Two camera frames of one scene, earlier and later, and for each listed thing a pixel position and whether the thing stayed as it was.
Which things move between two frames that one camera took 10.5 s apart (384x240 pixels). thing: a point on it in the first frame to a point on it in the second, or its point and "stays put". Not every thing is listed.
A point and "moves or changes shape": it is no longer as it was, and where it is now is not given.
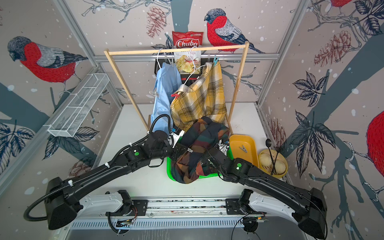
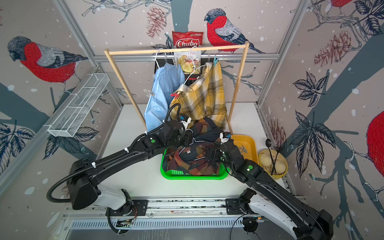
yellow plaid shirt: (204, 97) stays put
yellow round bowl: (266, 163) stays put
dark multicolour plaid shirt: (198, 135) moves or changes shape
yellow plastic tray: (243, 147) stays put
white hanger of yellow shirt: (194, 68) stays put
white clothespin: (243, 149) stays put
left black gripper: (177, 149) to (189, 136)
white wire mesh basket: (69, 122) stays put
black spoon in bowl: (277, 149) stays put
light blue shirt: (167, 79) moves or changes shape
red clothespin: (175, 95) stays put
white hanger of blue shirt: (158, 52) moves or changes shape
